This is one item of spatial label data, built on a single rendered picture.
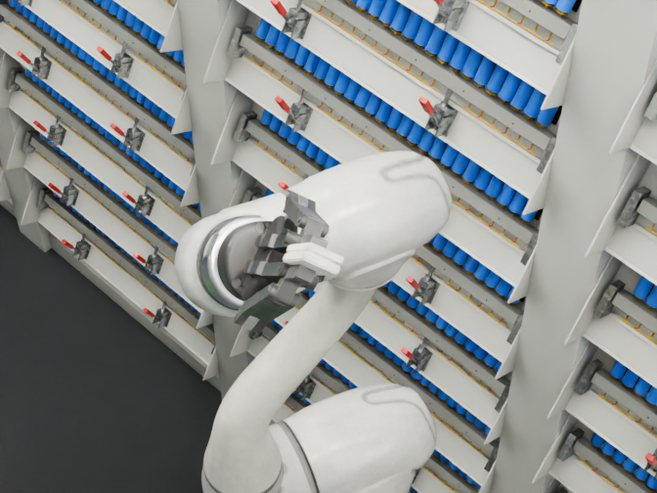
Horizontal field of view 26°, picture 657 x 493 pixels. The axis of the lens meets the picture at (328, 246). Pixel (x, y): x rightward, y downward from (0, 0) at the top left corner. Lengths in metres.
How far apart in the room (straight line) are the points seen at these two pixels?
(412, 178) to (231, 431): 0.44
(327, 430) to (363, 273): 0.47
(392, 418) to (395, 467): 0.07
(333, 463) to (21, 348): 1.51
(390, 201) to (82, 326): 1.93
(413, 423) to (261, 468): 0.24
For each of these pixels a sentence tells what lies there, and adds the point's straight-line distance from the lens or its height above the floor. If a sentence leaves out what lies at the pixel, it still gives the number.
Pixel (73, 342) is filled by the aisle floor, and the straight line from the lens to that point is 3.27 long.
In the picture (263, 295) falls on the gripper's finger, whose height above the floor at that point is 1.72.
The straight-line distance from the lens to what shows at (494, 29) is 1.74.
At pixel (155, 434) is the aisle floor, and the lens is 3.11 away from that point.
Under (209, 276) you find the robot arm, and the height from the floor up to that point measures 1.62.
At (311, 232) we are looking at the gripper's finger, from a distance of 1.16.
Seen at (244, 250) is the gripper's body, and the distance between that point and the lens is 1.27.
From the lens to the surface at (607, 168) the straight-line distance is 1.71.
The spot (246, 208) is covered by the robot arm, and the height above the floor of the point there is 1.58.
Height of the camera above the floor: 2.66
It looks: 52 degrees down
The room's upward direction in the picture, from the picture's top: straight up
